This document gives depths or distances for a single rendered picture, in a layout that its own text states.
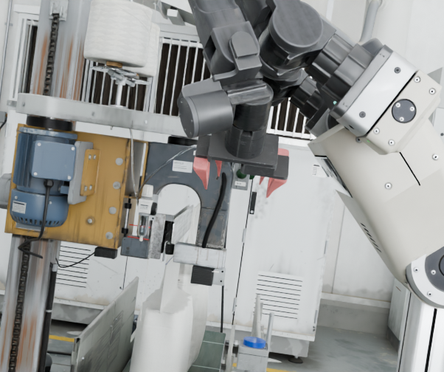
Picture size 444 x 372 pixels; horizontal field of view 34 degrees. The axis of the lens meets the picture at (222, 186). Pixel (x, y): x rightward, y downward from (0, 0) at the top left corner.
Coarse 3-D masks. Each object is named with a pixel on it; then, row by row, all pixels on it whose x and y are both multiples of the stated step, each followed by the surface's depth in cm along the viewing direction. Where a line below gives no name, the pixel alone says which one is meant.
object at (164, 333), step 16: (176, 272) 257; (176, 288) 266; (144, 304) 237; (160, 304) 224; (176, 304) 240; (144, 320) 230; (160, 320) 230; (176, 320) 229; (144, 336) 229; (160, 336) 229; (176, 336) 229; (144, 352) 229; (160, 352) 228; (176, 352) 229; (144, 368) 229; (160, 368) 228; (176, 368) 230
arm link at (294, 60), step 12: (324, 24) 106; (264, 36) 105; (324, 36) 105; (264, 48) 106; (276, 48) 103; (264, 60) 107; (276, 60) 105; (288, 60) 102; (300, 60) 105; (312, 60) 107
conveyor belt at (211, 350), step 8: (208, 336) 374; (216, 336) 376; (224, 336) 378; (208, 344) 359; (216, 344) 361; (200, 352) 343; (208, 352) 344; (216, 352) 346; (200, 360) 330; (208, 360) 331; (216, 360) 333; (128, 368) 304; (192, 368) 316; (200, 368) 318; (208, 368) 319; (216, 368) 321
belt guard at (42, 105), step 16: (32, 96) 182; (48, 96) 182; (16, 112) 187; (32, 112) 182; (48, 112) 182; (64, 112) 184; (80, 112) 186; (96, 112) 189; (112, 112) 191; (128, 112) 194; (144, 112) 197; (128, 128) 208; (144, 128) 197; (160, 128) 200; (176, 128) 203
